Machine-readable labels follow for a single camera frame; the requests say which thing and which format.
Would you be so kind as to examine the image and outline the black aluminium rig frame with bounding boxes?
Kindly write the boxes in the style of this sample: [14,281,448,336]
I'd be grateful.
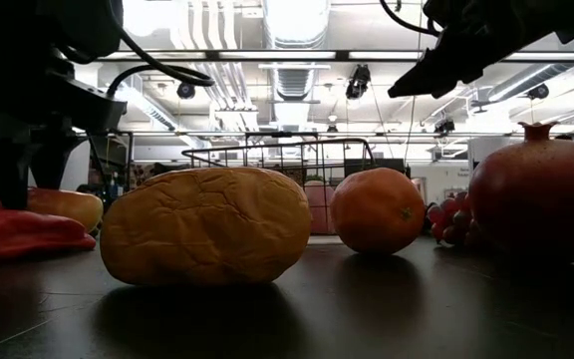
[95,48,574,64]

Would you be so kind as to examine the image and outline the orange-brown potato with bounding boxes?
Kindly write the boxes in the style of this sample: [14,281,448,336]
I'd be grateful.
[99,166,313,287]

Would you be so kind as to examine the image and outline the orange fruit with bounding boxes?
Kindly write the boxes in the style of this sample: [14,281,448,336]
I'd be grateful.
[329,167,427,256]

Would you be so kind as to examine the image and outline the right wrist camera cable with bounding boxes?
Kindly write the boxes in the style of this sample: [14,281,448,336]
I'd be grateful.
[378,0,441,38]

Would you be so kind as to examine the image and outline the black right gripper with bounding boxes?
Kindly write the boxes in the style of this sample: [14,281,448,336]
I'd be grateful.
[388,0,567,100]

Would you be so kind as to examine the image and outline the black ceiling spotlight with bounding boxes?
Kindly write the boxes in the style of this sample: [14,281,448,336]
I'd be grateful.
[175,81,197,101]
[526,82,550,101]

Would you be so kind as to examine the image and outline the red grape bunch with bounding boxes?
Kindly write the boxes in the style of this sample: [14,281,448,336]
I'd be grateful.
[426,190,485,249]

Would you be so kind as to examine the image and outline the silver ventilation duct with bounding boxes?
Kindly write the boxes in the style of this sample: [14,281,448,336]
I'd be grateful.
[260,0,332,101]

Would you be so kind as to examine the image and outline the red pomegranate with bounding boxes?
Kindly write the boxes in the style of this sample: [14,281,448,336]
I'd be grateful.
[467,121,574,264]

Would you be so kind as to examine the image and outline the black overhead camera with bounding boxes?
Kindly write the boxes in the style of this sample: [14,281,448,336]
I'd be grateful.
[345,63,373,101]

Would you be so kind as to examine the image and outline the black background rack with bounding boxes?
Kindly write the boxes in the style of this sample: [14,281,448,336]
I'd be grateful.
[85,130,135,200]

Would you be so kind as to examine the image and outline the black wire basket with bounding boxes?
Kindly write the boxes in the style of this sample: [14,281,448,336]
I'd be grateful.
[180,138,377,235]

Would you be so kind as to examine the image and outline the black background screen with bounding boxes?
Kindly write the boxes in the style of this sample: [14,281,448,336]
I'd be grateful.
[344,158,407,177]

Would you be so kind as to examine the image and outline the black left wrist camera cable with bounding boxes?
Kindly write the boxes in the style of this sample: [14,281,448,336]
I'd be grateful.
[106,19,216,99]

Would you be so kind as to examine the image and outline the red chili pepper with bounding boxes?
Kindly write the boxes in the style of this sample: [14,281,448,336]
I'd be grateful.
[0,202,98,261]

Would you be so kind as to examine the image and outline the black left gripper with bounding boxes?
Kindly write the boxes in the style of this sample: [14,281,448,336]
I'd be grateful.
[0,67,129,210]

